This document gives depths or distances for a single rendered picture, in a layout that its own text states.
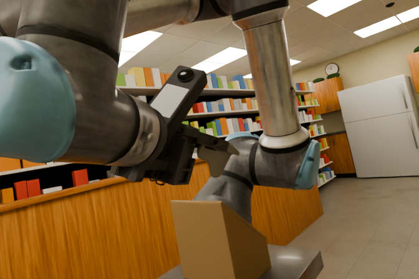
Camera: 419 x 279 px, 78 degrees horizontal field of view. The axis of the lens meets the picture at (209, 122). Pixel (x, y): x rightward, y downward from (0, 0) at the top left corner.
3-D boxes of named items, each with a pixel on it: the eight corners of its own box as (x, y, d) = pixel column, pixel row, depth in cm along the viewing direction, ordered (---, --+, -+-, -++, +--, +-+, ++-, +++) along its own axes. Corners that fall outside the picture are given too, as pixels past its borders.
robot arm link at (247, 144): (221, 190, 75) (235, 152, 83) (265, 196, 67) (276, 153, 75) (201, 168, 68) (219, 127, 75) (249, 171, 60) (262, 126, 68)
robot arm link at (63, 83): (42, 10, 15) (9, 162, 13) (148, 79, 25) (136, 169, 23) (-45, 25, 17) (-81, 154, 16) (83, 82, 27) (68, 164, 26)
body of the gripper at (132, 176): (149, 170, 41) (93, 168, 30) (164, 119, 42) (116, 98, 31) (192, 185, 39) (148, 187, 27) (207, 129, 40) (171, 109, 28)
